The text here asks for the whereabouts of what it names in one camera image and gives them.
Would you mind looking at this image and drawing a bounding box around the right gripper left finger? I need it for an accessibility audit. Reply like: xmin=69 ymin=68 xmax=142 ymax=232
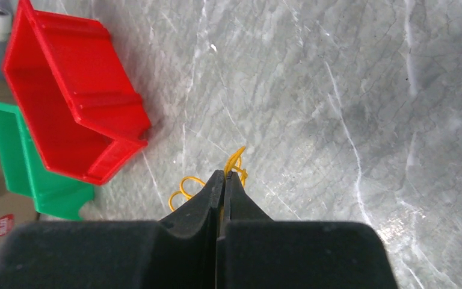
xmin=0 ymin=170 xmax=225 ymax=288

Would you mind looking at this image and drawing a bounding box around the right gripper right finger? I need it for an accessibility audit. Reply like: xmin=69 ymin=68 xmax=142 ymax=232
xmin=217 ymin=172 xmax=398 ymax=288

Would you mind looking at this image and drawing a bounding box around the yellow cable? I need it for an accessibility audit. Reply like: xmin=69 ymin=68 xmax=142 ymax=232
xmin=168 ymin=146 xmax=249 ymax=212

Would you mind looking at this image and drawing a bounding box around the large red plastic bin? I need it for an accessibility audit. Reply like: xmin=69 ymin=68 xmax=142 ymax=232
xmin=3 ymin=1 xmax=151 ymax=185

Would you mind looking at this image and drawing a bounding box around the green plastic bin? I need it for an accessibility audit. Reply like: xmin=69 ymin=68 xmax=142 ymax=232
xmin=0 ymin=102 xmax=94 ymax=221

